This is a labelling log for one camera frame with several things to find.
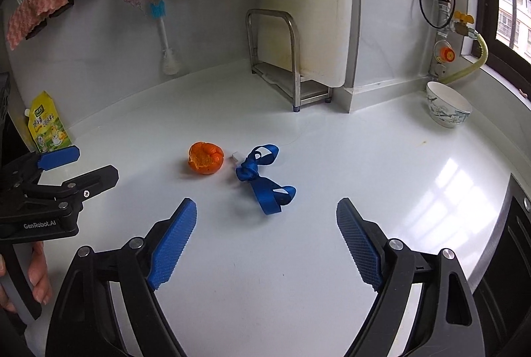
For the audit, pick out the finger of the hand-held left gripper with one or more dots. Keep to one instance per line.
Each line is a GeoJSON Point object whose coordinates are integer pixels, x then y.
{"type": "Point", "coordinates": [58, 158]}
{"type": "Point", "coordinates": [95, 178]}

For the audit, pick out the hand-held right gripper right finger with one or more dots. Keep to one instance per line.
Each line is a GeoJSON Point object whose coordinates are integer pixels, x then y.
{"type": "Point", "coordinates": [361, 245]}

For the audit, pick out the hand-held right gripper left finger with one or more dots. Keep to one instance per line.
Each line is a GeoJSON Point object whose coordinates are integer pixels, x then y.
{"type": "Point", "coordinates": [174, 245]}

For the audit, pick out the orange peel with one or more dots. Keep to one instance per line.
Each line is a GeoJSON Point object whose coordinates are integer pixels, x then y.
{"type": "Point", "coordinates": [205, 160]}

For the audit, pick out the person's left hand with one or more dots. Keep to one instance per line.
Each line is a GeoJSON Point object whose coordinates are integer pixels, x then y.
{"type": "Point", "coordinates": [39, 278]}

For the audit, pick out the yellow seasoning pouch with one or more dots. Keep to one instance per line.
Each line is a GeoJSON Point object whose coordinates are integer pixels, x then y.
{"type": "Point", "coordinates": [47, 129]}

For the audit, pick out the black appliance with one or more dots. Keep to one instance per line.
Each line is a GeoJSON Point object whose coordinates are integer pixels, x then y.
{"type": "Point", "coordinates": [20, 133]}

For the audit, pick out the small white plastic piece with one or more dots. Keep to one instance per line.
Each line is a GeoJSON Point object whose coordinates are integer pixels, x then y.
{"type": "Point", "coordinates": [235, 156]}

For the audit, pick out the pink textured cloth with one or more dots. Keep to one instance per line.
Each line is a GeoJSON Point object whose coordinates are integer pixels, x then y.
{"type": "Point", "coordinates": [33, 8]}

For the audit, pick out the white patterned bowl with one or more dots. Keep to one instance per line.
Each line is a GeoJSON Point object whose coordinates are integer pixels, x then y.
{"type": "Point", "coordinates": [444, 112]}

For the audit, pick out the blue and white bottle brush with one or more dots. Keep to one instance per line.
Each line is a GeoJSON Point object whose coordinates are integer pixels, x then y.
{"type": "Point", "coordinates": [164, 37]}

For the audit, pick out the steel cutting board rack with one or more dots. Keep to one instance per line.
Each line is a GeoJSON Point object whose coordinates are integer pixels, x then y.
{"type": "Point", "coordinates": [295, 83]}

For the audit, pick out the orange gas regulator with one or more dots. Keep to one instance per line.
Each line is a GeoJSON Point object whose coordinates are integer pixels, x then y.
{"type": "Point", "coordinates": [446, 53]}

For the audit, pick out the white cutting board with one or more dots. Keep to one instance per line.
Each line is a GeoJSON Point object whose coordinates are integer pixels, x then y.
{"type": "Point", "coordinates": [315, 8]}

